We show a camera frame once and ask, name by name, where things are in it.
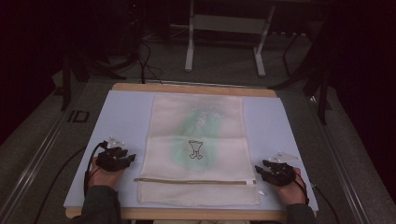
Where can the black floor bracket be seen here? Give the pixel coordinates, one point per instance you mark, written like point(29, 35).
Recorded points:
point(77, 116)

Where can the person's left hand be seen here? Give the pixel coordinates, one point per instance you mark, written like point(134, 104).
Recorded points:
point(104, 179)

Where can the aluminium floor rail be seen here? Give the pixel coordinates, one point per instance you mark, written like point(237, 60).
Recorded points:
point(342, 168)
point(29, 171)

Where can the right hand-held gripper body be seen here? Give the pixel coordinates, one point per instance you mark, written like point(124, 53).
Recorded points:
point(281, 174)

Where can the person's right hand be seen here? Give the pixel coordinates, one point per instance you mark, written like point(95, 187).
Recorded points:
point(291, 193)

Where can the white metal stand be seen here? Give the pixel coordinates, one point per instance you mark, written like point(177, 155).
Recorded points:
point(229, 24)

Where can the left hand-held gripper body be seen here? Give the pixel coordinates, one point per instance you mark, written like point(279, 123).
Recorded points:
point(109, 160)

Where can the green garment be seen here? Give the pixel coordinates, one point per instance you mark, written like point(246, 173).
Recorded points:
point(199, 124)

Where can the pale blue table mat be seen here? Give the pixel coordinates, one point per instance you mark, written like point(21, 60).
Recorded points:
point(124, 118)

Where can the black metal stand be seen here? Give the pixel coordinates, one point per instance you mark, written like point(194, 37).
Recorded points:
point(322, 96)
point(66, 90)

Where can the wooden table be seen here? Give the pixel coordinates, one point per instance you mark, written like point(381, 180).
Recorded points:
point(193, 89)

